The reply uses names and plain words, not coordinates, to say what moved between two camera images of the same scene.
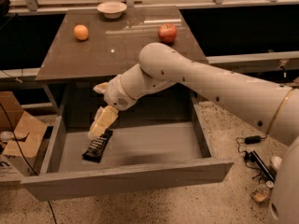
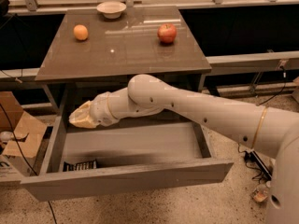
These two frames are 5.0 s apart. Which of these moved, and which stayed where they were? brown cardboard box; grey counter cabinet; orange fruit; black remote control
Moved: black remote control
Stayed: grey counter cabinet; brown cardboard box; orange fruit
